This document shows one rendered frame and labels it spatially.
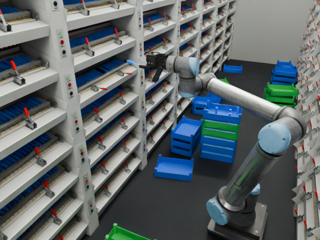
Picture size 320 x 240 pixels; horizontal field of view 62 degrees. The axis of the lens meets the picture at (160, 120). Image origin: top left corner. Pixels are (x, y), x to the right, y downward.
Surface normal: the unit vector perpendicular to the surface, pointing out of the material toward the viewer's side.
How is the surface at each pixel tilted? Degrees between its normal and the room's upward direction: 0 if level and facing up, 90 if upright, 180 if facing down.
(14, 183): 18
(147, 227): 0
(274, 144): 83
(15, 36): 108
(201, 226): 0
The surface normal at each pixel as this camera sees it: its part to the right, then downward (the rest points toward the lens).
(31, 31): 0.87, 0.46
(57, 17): 0.91, 0.20
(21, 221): 0.28, -0.77
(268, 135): -0.77, 0.19
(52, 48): -0.41, 0.44
